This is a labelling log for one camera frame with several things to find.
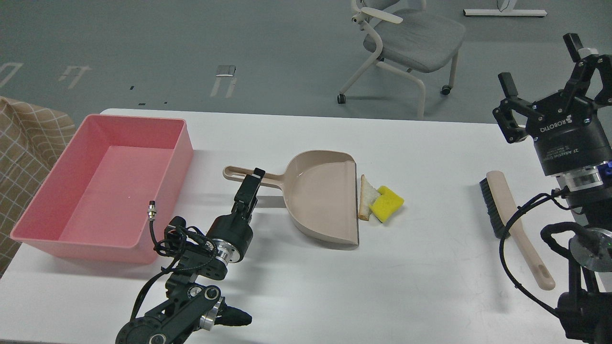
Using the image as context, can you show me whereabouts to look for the white table leg base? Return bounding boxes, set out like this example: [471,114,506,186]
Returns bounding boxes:
[463,0,548,18]

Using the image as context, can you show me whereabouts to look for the pink plastic bin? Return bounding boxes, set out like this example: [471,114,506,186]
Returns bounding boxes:
[10,115,193,264]

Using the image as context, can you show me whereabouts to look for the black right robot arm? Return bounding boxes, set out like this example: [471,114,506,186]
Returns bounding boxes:
[481,33,612,344]

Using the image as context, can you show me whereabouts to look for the yellow sponge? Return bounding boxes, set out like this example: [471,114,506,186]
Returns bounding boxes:
[369,185,404,224]

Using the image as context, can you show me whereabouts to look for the grey white office chair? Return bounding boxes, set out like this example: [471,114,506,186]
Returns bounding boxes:
[337,0,466,119]

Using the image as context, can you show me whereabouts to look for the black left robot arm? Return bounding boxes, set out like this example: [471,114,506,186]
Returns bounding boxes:
[115,168,266,344]

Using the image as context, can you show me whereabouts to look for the beige checkered cloth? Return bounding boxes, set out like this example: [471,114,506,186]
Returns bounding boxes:
[0,97,76,274]

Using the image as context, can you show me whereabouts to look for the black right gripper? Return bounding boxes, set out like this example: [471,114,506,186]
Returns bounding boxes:
[492,33,612,176]

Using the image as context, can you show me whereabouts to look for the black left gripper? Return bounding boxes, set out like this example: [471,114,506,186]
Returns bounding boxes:
[206,168,266,263]

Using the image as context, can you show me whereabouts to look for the slice of toast bread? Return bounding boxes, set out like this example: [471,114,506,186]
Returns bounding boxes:
[358,174,381,221]

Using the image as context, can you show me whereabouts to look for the beige plastic dustpan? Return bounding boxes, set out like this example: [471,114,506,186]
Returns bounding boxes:
[223,150,360,247]

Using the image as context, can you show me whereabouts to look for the beige hand brush black bristles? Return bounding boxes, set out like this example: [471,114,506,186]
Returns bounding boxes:
[479,171,556,291]

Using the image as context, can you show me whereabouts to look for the silver floor outlet plate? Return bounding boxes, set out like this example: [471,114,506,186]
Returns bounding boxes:
[216,65,236,77]

